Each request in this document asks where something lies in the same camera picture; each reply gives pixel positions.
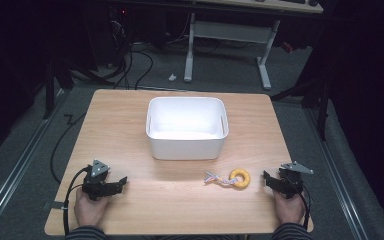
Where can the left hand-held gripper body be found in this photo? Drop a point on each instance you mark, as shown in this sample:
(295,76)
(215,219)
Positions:
(95,186)

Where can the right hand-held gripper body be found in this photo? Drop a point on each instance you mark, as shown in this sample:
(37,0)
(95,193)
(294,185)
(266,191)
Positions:
(290,183)

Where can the white plastic storage bin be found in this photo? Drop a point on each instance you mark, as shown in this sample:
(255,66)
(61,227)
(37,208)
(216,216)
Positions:
(186,146)

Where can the person's left hand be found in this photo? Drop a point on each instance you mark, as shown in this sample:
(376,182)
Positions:
(90,211)

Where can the person's right hand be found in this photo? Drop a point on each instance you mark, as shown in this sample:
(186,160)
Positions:
(290,210)

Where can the black metal stand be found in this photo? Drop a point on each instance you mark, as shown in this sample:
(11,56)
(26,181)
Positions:
(49,90)
(322,110)

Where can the white paper scrap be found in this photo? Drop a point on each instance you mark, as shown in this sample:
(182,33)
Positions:
(172,77)

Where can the red object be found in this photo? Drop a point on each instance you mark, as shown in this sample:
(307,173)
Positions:
(287,47)

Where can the desk with white legs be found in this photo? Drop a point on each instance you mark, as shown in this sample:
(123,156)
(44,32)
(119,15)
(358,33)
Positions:
(230,31)

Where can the dark computer tower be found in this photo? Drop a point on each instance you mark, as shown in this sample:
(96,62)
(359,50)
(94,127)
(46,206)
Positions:
(118,30)

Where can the metal floor rail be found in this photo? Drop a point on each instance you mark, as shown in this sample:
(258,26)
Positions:
(16,166)
(336,173)

